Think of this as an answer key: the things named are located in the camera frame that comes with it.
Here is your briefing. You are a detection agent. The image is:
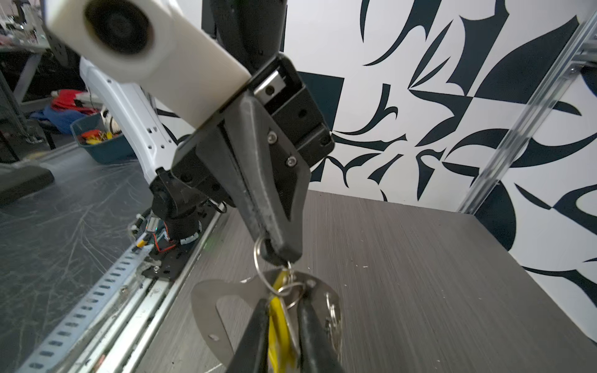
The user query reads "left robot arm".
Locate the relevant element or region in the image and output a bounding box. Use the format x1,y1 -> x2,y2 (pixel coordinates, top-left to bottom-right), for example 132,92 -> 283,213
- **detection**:
43,1 -> 334,265

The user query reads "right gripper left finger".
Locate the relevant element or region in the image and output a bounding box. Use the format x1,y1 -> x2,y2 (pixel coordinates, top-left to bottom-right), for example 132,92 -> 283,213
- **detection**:
225,298 -> 269,373

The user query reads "teal storage bin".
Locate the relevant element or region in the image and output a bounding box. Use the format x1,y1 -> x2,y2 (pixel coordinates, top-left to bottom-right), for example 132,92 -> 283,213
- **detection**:
71,113 -> 136,165

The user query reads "aluminium front rail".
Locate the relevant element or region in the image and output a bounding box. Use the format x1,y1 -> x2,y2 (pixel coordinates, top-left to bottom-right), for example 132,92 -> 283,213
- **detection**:
60,212 -> 222,372

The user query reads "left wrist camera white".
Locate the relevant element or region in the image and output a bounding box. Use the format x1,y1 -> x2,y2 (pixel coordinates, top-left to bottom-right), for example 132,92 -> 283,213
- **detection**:
44,1 -> 250,127

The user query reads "yellow key tag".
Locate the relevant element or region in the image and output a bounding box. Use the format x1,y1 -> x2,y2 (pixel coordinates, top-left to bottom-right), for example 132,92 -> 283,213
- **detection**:
267,296 -> 297,373

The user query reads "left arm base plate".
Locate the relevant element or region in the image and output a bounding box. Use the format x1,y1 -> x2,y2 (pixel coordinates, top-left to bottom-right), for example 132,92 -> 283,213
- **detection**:
141,208 -> 219,282

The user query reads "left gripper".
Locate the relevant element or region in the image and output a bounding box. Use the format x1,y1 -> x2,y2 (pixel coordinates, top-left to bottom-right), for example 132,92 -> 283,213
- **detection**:
170,53 -> 334,265

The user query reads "white slotted cable duct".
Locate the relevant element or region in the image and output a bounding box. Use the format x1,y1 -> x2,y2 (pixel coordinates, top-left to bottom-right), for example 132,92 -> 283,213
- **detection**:
17,244 -> 153,372

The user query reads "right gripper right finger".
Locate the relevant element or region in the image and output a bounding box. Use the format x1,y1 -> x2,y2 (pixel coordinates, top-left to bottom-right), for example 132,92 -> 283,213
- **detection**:
297,298 -> 345,373

